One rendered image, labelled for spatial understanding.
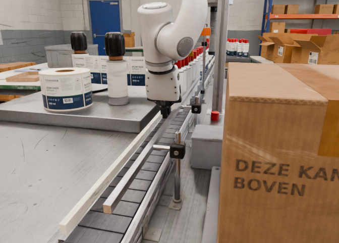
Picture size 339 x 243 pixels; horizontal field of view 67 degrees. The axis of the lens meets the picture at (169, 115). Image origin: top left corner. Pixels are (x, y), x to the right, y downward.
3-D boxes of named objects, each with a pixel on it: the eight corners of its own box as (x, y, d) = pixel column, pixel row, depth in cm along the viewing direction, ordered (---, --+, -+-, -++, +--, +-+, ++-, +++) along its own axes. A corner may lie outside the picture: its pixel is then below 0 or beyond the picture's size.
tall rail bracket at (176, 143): (153, 194, 58) (152, 126, 53) (184, 198, 57) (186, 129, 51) (149, 202, 55) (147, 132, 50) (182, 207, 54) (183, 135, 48)
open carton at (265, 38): (253, 56, 425) (256, 32, 413) (280, 56, 422) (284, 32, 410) (260, 58, 387) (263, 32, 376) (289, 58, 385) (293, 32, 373)
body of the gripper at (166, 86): (181, 58, 72) (182, 91, 79) (146, 57, 74) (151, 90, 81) (176, 70, 66) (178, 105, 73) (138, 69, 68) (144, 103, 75)
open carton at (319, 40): (277, 66, 302) (281, 33, 290) (323, 66, 298) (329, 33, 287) (291, 72, 260) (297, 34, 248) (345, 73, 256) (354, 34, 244)
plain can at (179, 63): (170, 109, 104) (170, 57, 97) (183, 109, 103) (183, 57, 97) (169, 113, 99) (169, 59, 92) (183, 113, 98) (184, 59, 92)
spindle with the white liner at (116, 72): (113, 99, 118) (108, 32, 109) (131, 100, 116) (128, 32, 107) (104, 105, 110) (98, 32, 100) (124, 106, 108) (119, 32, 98)
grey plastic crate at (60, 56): (69, 61, 333) (67, 44, 326) (99, 61, 332) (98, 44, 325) (47, 67, 276) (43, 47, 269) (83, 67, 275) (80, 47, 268)
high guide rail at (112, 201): (198, 78, 134) (198, 75, 134) (200, 78, 134) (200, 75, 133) (103, 212, 35) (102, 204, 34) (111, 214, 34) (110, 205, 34)
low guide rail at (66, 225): (184, 87, 137) (184, 83, 137) (186, 87, 137) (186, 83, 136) (60, 234, 38) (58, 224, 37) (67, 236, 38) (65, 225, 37)
